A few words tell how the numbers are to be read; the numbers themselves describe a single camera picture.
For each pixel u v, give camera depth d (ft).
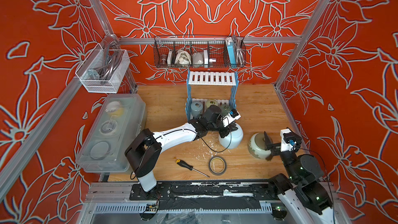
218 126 2.20
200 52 3.19
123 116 2.60
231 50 2.75
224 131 2.29
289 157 1.87
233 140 2.56
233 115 2.20
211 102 3.11
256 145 2.60
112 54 2.60
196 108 3.04
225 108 3.03
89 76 2.29
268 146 1.96
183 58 2.97
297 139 1.94
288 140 1.73
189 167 2.61
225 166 2.61
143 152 1.56
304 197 1.59
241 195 2.40
